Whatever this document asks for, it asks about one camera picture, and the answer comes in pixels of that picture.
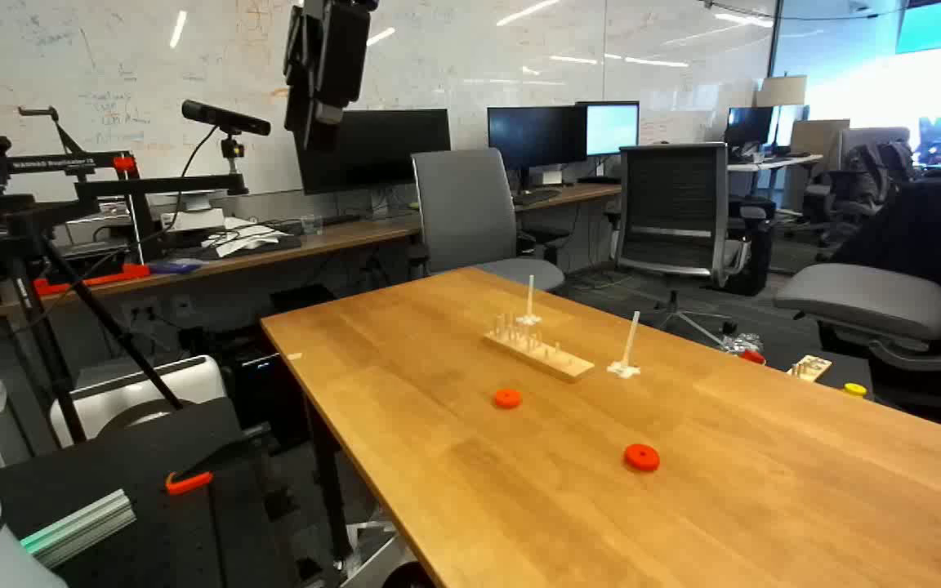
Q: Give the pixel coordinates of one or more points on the lit monitor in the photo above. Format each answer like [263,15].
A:
[609,126]

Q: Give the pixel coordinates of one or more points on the black camera tripod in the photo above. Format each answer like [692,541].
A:
[25,240]

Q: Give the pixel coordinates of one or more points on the black mesh office chair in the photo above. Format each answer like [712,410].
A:
[673,210]

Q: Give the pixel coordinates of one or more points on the wooden peg block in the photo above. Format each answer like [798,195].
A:
[526,344]

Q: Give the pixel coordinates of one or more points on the orange clamp handle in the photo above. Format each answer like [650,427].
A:
[181,484]

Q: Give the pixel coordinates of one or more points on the wooden desk at wall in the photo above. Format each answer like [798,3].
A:
[348,236]

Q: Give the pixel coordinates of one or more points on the black depth camera bar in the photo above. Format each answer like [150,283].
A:
[223,119]

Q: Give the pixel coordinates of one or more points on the grey office chair right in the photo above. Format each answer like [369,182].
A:
[884,287]

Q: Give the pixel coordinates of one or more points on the grey office chair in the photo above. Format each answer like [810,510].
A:
[467,216]
[884,287]

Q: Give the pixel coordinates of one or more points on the orange disc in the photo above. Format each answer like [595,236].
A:
[641,457]
[508,399]

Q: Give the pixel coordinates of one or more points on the black monitor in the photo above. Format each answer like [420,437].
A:
[372,148]
[535,136]

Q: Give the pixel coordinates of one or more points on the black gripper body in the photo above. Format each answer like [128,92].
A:
[324,61]

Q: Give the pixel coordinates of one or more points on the black monitor left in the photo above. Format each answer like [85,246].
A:
[372,148]

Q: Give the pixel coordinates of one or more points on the white stick on base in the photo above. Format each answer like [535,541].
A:
[624,367]

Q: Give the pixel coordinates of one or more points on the grey office chair back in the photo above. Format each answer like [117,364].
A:
[467,216]

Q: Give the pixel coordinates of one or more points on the black monitor middle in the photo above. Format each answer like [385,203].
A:
[535,136]

